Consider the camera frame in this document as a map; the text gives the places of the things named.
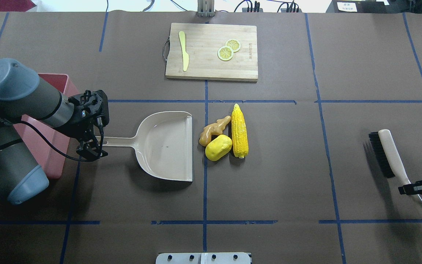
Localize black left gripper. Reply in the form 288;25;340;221
66;90;109;162

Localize beige hand brush black bristles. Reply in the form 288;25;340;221
369;129;422;219

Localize beige plastic dustpan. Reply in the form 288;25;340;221
103;111;194;182

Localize tan toy ginger root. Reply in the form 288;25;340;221
198;115;231;147

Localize yellow toy corn cob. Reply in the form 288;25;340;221
231;103;249;159

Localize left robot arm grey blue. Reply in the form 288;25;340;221
0;58;110;205

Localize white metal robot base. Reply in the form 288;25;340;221
155;252;252;264

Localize pink plastic bin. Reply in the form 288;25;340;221
14;73;79;179

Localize yellow plastic knife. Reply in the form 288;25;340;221
178;31;189;72

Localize wooden cutting board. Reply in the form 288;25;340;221
165;22;259;82

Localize lemon slice lower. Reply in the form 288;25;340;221
216;45;234;62

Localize lemon slice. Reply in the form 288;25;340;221
216;45;234;62
225;38;241;52

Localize lemon slice upper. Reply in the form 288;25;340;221
225;38;241;52

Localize black box with label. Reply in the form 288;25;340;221
325;0;388;14

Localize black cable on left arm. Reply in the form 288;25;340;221
20;119;105;162

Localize grey metal post bracket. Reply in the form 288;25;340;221
197;0;215;17

